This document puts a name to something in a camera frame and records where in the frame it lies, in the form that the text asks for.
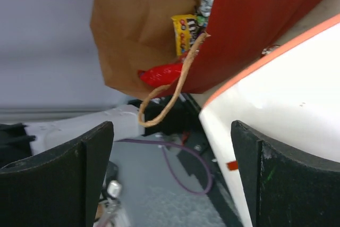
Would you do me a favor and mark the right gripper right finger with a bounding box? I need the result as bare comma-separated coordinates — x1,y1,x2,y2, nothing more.
231,120,339,226

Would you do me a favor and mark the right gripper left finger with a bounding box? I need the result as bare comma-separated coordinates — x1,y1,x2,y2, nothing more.
1,121,114,226

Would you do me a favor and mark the red cookie snack bag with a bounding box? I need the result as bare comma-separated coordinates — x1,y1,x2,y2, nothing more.
137,51,189,88

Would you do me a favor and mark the red brown paper bag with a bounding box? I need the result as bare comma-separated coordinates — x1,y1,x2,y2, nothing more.
89,0,340,128

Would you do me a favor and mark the white cylindrical container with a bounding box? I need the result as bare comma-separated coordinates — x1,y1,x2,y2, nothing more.
199,16,339,226

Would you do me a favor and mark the yellow M&M packet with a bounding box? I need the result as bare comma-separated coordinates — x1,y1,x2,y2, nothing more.
172,14,198,56

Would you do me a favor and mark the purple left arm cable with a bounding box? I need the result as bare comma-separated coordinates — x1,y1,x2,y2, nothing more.
116,138,215,195

